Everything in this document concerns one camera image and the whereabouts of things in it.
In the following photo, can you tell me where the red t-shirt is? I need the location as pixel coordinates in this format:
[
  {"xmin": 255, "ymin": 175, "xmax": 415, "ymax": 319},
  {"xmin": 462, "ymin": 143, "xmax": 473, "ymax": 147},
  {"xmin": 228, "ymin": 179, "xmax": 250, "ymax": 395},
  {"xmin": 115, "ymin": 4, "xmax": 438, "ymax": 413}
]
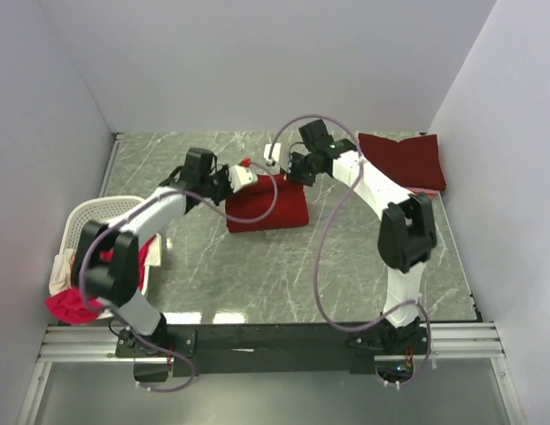
[{"xmin": 224, "ymin": 173, "xmax": 311, "ymax": 235}]

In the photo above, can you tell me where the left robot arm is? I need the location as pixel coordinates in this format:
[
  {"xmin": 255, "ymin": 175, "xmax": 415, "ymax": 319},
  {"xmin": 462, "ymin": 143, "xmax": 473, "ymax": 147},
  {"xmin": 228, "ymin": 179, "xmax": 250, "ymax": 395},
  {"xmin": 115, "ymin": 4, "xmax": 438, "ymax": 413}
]
[{"xmin": 72, "ymin": 148, "xmax": 256, "ymax": 356}]

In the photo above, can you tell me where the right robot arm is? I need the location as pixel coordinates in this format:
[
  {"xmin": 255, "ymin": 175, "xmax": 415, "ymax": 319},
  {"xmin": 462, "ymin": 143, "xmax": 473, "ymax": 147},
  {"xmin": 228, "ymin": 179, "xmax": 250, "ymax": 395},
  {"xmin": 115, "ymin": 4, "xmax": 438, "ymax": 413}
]
[{"xmin": 275, "ymin": 115, "xmax": 437, "ymax": 353}]

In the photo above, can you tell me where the folded maroon t-shirt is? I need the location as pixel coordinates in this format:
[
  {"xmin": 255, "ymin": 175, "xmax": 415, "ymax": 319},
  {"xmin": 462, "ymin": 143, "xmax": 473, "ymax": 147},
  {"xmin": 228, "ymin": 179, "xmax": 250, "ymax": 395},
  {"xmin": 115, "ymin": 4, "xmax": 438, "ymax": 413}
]
[{"xmin": 359, "ymin": 134, "xmax": 446, "ymax": 191}]

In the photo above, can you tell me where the white laundry basket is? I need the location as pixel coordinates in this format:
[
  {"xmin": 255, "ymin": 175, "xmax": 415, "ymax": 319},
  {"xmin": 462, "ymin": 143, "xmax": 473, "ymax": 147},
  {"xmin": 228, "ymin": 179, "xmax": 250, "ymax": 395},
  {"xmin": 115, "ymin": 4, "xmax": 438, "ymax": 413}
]
[{"xmin": 50, "ymin": 195, "xmax": 154, "ymax": 327}]

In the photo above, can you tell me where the black base beam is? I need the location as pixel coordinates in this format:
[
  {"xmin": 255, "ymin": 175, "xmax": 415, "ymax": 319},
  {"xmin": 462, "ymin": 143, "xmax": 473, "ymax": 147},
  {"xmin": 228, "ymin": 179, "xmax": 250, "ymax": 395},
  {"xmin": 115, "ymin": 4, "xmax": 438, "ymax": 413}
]
[{"xmin": 114, "ymin": 321, "xmax": 417, "ymax": 383}]

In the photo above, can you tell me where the beige t-shirt in basket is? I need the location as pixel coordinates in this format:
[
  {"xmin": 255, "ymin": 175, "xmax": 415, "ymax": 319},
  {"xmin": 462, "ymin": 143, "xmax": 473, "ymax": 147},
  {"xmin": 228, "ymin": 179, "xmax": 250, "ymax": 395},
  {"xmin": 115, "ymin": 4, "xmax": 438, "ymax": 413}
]
[{"xmin": 49, "ymin": 234, "xmax": 162, "ymax": 296}]

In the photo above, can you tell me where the pink t-shirt in basket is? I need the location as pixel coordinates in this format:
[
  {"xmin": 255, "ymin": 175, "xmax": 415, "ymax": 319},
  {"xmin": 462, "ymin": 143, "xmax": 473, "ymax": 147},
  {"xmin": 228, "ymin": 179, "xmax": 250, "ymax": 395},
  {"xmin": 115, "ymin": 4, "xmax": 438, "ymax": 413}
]
[{"xmin": 44, "ymin": 234, "xmax": 154, "ymax": 327}]

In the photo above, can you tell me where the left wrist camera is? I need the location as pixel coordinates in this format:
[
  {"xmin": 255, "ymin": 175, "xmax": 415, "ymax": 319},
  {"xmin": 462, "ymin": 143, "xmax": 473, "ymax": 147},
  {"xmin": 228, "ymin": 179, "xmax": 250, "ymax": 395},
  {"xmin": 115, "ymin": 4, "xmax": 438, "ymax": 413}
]
[{"xmin": 229, "ymin": 158, "xmax": 259, "ymax": 193}]

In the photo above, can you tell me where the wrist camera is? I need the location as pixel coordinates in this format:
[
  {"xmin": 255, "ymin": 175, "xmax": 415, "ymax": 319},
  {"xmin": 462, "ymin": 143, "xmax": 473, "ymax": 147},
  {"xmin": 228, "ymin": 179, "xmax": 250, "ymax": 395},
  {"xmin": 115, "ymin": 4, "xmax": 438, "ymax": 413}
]
[
  {"xmin": 263, "ymin": 143, "xmax": 283, "ymax": 166},
  {"xmin": 229, "ymin": 158, "xmax": 259, "ymax": 193}
]

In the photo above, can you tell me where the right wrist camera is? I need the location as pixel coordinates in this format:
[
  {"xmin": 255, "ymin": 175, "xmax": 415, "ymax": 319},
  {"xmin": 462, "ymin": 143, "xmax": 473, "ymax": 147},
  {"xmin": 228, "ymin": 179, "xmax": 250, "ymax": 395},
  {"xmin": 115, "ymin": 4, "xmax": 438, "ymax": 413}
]
[{"xmin": 263, "ymin": 143, "xmax": 283, "ymax": 166}]

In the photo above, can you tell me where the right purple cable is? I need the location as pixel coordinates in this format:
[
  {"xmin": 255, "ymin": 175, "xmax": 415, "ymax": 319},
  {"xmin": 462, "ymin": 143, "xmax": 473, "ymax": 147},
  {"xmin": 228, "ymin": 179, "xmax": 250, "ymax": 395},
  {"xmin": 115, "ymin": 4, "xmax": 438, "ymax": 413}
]
[{"xmin": 272, "ymin": 114, "xmax": 433, "ymax": 387}]

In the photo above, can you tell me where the aluminium rail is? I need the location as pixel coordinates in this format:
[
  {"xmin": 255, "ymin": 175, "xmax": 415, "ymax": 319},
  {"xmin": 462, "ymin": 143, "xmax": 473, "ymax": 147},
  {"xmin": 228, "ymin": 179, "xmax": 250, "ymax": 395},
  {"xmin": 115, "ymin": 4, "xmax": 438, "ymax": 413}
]
[{"xmin": 37, "ymin": 323, "xmax": 506, "ymax": 363}]

